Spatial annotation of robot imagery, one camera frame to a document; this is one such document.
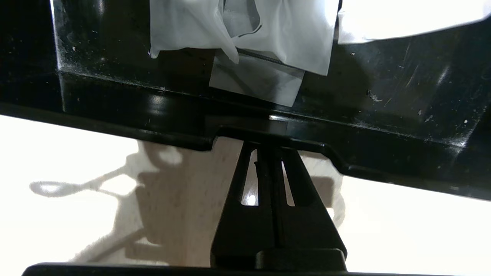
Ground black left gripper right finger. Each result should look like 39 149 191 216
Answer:
269 146 348 269

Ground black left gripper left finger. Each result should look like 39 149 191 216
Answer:
210 141 275 269

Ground black box drawer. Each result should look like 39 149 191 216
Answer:
0 0 491 202

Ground sachet with green label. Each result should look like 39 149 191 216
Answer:
149 0 340 76

